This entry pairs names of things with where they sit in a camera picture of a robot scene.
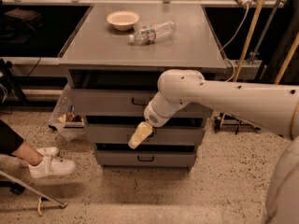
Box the grey metal bar on floor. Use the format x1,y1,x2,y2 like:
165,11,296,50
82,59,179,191
0,170,67,208

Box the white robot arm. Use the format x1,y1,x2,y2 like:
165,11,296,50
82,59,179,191
128,69,299,224

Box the banana peel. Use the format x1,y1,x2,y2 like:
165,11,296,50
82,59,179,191
37,197,43,217

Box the clear plastic water bottle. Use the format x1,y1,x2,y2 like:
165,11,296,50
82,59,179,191
129,21,177,46

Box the wooden pole stand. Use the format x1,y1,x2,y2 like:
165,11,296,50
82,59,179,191
233,0,265,82

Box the white sneaker front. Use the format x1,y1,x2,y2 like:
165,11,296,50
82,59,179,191
28,156,77,178

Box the white cable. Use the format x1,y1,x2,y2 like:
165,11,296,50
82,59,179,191
219,4,251,83

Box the clear plastic bin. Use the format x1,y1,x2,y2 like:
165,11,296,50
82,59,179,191
49,85,85,142

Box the black drawer handle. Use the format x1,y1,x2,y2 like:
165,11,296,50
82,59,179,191
131,97,150,105

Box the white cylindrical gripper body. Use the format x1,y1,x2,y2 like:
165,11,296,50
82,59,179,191
144,91,189,127

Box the grey metal drawer cabinet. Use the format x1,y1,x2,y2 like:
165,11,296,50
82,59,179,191
59,3,226,169

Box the person's leg black trousers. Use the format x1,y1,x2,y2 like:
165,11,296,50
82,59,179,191
0,120,43,166

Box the grey bottom drawer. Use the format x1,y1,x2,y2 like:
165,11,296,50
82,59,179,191
94,150,197,168

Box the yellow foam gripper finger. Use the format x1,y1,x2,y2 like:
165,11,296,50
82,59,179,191
128,121,152,149

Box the grey middle drawer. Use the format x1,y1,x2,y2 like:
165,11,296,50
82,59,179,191
85,124,205,146

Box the beige paper bowl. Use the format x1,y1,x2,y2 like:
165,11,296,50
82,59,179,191
107,11,139,31

